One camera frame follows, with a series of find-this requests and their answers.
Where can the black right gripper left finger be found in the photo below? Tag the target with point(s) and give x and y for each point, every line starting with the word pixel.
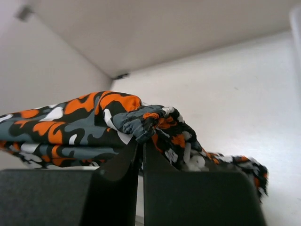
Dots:
pixel 105 196

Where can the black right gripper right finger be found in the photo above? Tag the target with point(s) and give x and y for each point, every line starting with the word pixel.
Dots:
pixel 218 197

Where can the orange camouflage shorts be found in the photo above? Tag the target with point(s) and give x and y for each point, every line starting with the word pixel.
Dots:
pixel 92 129

